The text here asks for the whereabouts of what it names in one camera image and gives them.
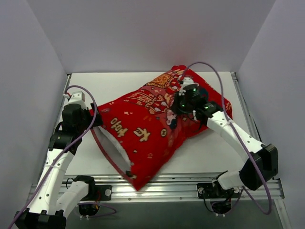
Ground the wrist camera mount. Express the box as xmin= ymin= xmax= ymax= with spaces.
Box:
xmin=178 ymin=77 xmax=199 ymax=96
xmin=63 ymin=91 xmax=85 ymax=107

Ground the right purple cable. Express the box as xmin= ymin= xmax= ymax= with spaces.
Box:
xmin=177 ymin=62 xmax=273 ymax=215

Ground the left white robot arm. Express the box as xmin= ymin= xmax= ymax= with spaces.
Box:
xmin=12 ymin=102 xmax=102 ymax=229

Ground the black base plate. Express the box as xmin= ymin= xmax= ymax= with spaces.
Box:
xmin=87 ymin=185 xmax=112 ymax=201
xmin=196 ymin=183 xmax=229 ymax=199

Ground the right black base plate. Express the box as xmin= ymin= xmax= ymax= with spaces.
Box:
xmin=196 ymin=183 xmax=229 ymax=199

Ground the right side aluminium rail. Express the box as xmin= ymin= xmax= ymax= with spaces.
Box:
xmin=230 ymin=72 xmax=262 ymax=141

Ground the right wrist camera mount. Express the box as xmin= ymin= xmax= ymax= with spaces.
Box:
xmin=178 ymin=77 xmax=199 ymax=96

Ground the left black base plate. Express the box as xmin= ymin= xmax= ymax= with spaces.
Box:
xmin=87 ymin=185 xmax=112 ymax=201

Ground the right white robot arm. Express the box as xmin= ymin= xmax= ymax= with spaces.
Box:
xmin=171 ymin=84 xmax=278 ymax=197

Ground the aluminium front rail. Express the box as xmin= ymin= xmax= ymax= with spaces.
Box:
xmin=55 ymin=173 xmax=285 ymax=203

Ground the purple cable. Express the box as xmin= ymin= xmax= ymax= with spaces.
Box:
xmin=7 ymin=85 xmax=98 ymax=229
xmin=177 ymin=62 xmax=273 ymax=215

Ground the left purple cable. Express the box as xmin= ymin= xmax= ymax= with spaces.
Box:
xmin=7 ymin=85 xmax=98 ymax=229

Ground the red printed pillowcase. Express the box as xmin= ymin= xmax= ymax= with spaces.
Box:
xmin=91 ymin=65 xmax=232 ymax=190

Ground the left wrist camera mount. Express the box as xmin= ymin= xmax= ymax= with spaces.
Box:
xmin=63 ymin=91 xmax=85 ymax=107

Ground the white pillow insert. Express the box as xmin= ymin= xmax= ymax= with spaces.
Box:
xmin=95 ymin=126 xmax=131 ymax=171

